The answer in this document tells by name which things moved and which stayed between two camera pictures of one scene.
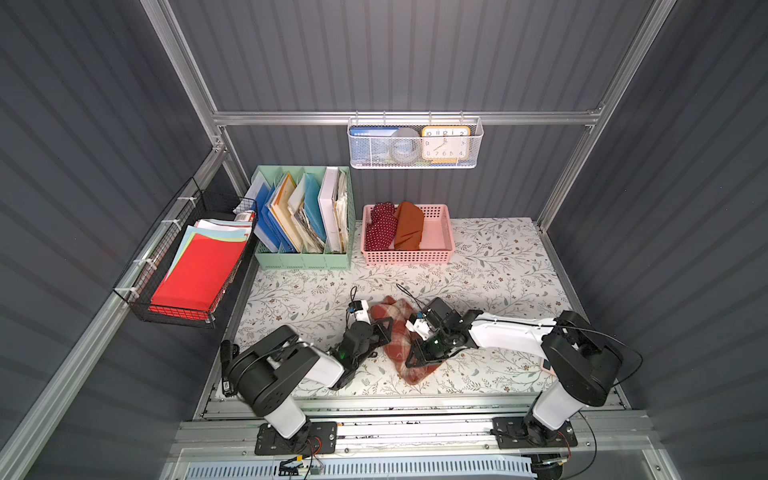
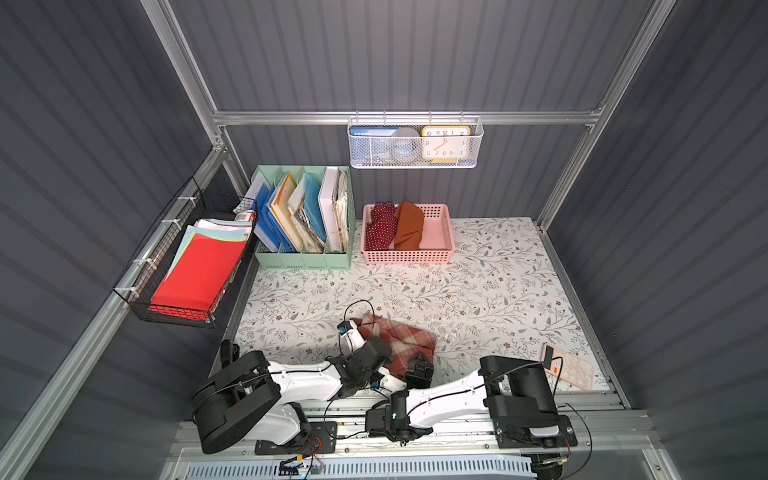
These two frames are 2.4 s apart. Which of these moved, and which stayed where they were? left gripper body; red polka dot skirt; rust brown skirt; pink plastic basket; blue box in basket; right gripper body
Moved: right gripper body; left gripper body
Stayed: rust brown skirt; pink plastic basket; blue box in basket; red polka dot skirt
